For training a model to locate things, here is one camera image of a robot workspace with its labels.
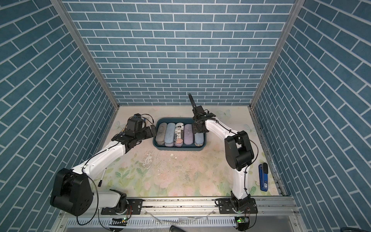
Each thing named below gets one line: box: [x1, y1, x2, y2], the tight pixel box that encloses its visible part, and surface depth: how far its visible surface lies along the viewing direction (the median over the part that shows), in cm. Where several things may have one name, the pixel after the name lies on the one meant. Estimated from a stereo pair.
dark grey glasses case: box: [155, 122, 168, 146], surface depth 98 cm
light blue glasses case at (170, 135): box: [164, 122, 176, 147], surface depth 96 cm
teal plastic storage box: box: [152, 116, 207, 152], surface depth 96 cm
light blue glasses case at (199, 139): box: [194, 132, 204, 147], surface depth 95 cm
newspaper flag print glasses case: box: [173, 122, 185, 148], surface depth 96 cm
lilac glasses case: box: [183, 123, 194, 145], surface depth 97 cm
